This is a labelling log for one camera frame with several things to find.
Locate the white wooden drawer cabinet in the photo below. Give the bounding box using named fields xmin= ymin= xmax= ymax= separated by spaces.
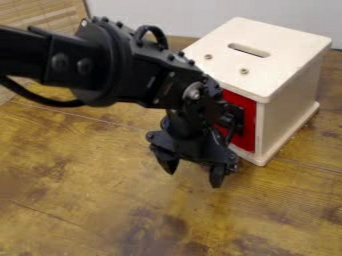
xmin=184 ymin=17 xmax=331 ymax=166

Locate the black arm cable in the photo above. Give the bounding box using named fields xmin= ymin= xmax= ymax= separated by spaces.
xmin=0 ymin=75 xmax=87 ymax=108

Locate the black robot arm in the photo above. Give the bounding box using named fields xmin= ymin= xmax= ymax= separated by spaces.
xmin=0 ymin=17 xmax=242 ymax=188

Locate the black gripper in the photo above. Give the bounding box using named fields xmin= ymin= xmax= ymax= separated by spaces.
xmin=144 ymin=114 xmax=242 ymax=189

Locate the red drawer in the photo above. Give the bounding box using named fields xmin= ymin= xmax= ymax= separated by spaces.
xmin=223 ymin=90 xmax=257 ymax=152

